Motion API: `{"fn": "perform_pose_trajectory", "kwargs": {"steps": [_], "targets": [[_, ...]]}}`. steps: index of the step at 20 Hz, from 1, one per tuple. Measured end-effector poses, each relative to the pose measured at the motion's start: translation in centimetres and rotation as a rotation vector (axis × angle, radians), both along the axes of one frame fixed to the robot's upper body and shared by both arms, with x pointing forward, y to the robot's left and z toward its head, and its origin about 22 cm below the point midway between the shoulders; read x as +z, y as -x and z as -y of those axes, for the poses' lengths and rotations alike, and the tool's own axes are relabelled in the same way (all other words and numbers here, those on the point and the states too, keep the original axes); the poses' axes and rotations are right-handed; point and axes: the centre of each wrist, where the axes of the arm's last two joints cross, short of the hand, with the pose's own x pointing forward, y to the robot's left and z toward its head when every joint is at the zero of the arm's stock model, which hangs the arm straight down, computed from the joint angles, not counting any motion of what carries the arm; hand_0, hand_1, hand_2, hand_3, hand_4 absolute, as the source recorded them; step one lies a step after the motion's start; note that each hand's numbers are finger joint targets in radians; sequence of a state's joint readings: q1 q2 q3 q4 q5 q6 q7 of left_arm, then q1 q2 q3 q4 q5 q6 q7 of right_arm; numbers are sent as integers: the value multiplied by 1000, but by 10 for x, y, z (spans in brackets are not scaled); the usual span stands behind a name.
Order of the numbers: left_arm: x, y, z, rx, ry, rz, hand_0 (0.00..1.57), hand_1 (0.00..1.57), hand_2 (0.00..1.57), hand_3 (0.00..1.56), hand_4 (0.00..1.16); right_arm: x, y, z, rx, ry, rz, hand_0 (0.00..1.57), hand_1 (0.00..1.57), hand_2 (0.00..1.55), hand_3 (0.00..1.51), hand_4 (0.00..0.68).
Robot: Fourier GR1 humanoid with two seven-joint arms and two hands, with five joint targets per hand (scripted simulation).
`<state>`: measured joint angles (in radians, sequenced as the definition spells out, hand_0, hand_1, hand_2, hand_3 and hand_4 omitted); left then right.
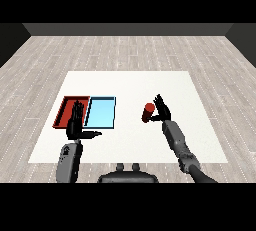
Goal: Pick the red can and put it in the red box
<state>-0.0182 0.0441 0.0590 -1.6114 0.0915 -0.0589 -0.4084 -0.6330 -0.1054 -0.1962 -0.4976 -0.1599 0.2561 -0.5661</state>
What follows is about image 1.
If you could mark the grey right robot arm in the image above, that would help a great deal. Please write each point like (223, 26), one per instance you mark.
(181, 150)

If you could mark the light blue shallow open box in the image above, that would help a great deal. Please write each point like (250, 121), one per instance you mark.
(100, 112)

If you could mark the red shallow open box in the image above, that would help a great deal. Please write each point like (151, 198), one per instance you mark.
(65, 112)

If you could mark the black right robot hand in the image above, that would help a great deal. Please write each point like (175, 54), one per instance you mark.
(164, 111)

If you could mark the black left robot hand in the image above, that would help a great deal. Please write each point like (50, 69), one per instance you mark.
(74, 127)

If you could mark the small red can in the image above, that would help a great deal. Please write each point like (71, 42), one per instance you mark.
(148, 111)

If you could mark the dark grey robot body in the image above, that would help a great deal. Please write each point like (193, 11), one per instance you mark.
(128, 176)

